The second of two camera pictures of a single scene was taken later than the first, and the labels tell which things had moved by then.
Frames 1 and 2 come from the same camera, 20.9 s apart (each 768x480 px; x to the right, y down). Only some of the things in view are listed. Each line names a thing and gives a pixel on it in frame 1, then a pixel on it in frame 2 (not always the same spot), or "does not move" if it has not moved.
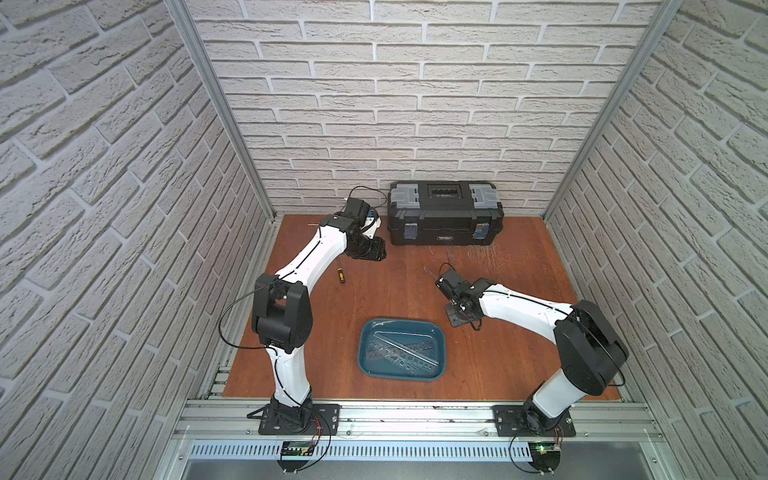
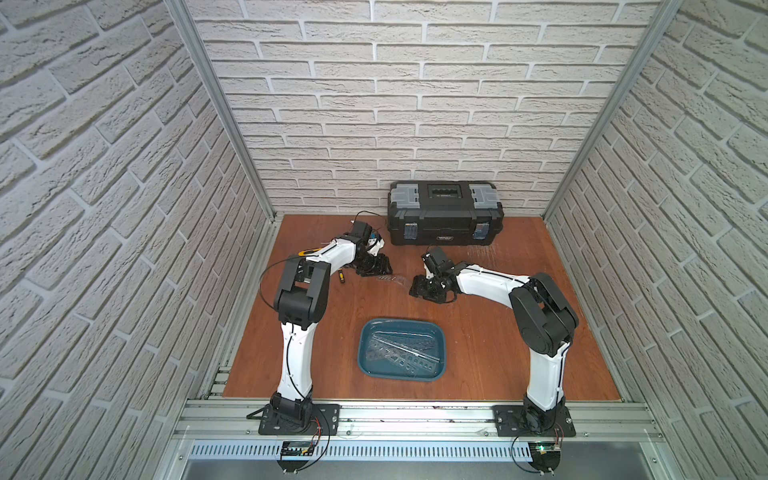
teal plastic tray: [402, 349] does not move
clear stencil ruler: [376, 350] does not move
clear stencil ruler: [410, 363] does not move
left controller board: [295, 448] does not move
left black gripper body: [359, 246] → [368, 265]
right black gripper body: [454, 316] → [428, 288]
